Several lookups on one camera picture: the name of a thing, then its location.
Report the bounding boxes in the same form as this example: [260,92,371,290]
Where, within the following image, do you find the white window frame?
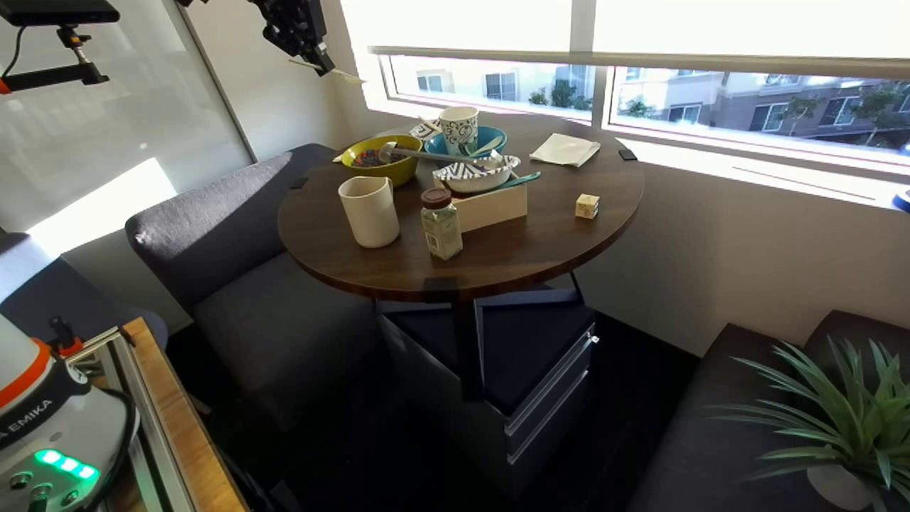
[363,0,910,186]

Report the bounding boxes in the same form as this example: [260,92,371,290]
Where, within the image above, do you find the white roller blind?
[337,0,910,79]

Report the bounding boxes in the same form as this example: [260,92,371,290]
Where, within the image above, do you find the white tray with teal items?
[431,152,522,199]

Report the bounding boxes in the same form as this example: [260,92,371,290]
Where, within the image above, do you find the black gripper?
[246,0,340,79]

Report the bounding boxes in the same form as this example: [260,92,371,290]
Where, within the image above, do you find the blue bowl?
[420,122,511,163]

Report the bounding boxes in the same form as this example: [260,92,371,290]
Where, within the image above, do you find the grey metal spoon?
[378,139,449,166]

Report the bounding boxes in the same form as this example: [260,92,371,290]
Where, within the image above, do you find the black table pedestal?
[449,287,489,400]

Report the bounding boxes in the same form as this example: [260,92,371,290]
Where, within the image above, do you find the white paper napkin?
[525,130,602,173]

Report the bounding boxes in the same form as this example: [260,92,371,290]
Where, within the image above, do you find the white plant pot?
[805,462,880,512]

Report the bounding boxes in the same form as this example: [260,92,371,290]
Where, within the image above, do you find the white rectangular box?
[449,181,530,237]

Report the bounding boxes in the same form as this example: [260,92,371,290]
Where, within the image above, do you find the wooden workbench top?
[120,315,249,512]

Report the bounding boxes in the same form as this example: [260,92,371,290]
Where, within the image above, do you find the small shaker brown lid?
[417,186,465,265]

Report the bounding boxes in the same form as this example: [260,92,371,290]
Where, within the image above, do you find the pale slim utensil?
[491,167,545,193]

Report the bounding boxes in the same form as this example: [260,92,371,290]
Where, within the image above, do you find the green bowl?
[331,133,424,191]

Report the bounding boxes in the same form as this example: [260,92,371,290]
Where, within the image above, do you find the small cream cube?
[570,191,602,224]

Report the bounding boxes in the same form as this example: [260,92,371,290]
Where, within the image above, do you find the dark bench seat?
[626,308,910,512]

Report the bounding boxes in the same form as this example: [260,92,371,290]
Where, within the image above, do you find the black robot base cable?
[88,376,147,477]

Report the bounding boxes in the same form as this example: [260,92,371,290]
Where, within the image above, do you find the plain white mug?
[336,173,402,253]

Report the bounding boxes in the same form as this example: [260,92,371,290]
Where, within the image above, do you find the green spiky plant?
[712,334,910,509]

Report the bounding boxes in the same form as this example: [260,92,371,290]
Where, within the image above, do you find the blue chair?
[0,253,169,355]

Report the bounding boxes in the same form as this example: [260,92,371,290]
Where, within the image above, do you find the patterned white mug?
[434,105,482,156]

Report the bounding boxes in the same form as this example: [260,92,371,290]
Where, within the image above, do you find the grey upholstered sofa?
[122,139,385,436]

